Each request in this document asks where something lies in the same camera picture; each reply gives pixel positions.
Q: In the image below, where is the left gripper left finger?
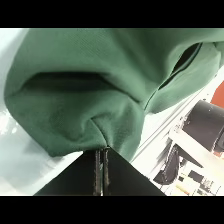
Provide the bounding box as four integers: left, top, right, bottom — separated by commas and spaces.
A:
34, 148, 103, 197

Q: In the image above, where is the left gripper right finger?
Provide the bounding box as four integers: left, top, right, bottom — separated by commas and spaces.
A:
101, 146, 166, 197

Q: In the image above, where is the green T-shirt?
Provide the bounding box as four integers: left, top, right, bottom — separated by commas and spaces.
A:
3, 28, 224, 162

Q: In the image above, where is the black cable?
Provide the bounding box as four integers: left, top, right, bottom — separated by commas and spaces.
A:
153, 143, 182, 186

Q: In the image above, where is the silver frame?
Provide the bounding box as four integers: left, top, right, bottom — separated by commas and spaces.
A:
131, 66, 224, 197

